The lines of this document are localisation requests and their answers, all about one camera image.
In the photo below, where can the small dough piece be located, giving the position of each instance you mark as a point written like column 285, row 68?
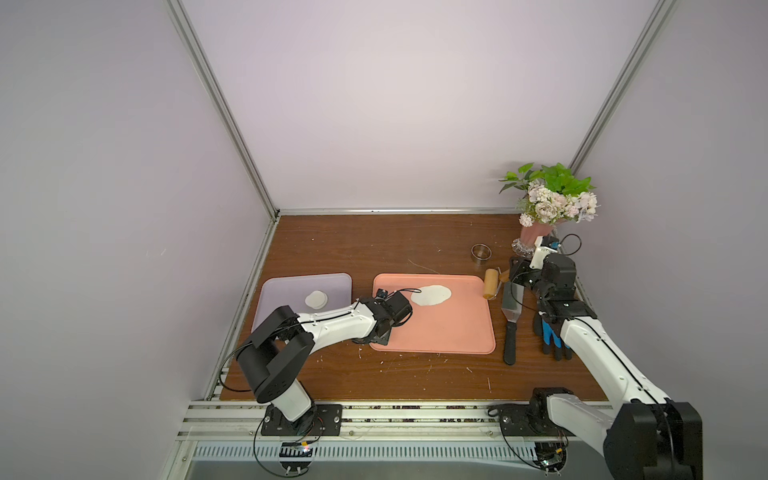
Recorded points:
column 431, row 295

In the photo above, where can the pink glass vase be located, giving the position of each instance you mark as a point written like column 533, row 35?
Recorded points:
column 524, row 245

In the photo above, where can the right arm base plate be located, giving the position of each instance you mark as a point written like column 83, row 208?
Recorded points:
column 526, row 420

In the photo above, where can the aluminium frame rail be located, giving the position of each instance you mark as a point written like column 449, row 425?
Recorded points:
column 361, row 420

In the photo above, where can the artificial flower bouquet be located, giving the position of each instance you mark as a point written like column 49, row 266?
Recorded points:
column 552, row 195

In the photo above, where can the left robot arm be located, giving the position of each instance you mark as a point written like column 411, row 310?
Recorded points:
column 276, row 351

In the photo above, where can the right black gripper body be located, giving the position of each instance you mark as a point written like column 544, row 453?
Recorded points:
column 520, row 272

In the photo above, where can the wooden rolling pin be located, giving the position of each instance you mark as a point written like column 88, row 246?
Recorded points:
column 494, row 279

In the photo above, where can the blue work glove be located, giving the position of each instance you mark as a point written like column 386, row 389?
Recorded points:
column 552, row 344

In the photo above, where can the large dough ball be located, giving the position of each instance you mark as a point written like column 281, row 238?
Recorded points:
column 316, row 300

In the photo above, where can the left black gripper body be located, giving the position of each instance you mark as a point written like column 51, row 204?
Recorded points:
column 385, row 338

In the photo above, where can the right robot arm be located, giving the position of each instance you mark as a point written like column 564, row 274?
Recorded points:
column 648, row 435

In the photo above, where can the black handled metal scraper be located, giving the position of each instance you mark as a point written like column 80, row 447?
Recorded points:
column 512, row 308

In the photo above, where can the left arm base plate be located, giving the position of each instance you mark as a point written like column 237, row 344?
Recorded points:
column 320, row 420

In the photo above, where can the purple silicone mat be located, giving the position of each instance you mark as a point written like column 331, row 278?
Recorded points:
column 291, row 291

